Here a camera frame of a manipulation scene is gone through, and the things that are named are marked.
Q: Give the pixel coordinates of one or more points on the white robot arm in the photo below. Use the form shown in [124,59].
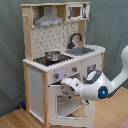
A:
[97,86]

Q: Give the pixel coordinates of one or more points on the grey toy range hood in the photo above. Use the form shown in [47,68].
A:
[48,18]

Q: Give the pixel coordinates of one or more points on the black toy faucet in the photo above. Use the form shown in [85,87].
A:
[73,40]

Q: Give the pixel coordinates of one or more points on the white cabinet door with dispenser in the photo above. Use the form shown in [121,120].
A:
[93,70]

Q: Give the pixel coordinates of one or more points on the grey toy sink basin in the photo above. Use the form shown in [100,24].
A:
[79,51]

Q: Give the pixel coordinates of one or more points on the white wooden toy kitchen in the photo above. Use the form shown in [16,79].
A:
[39,40]

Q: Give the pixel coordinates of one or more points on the black toy stovetop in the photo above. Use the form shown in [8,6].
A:
[48,61]

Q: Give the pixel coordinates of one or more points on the white toy microwave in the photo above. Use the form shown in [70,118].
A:
[78,11]

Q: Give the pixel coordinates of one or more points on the silver toy cooking pot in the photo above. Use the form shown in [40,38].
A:
[52,55]

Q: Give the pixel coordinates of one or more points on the white toy oven door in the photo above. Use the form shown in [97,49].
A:
[61,106]

